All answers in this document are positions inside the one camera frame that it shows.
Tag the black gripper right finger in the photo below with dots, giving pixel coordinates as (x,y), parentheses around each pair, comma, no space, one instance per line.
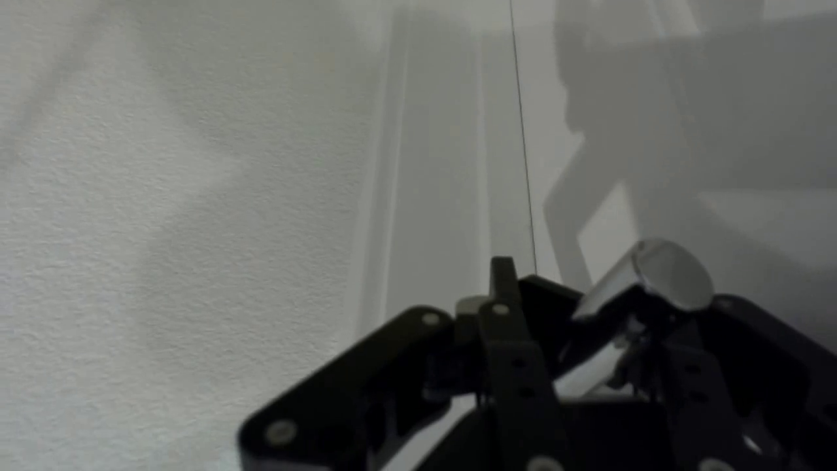
(749,394)

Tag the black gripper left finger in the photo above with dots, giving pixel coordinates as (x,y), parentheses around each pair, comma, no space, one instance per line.
(392,394)

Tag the white panelled door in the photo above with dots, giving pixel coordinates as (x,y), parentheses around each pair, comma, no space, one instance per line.
(696,132)

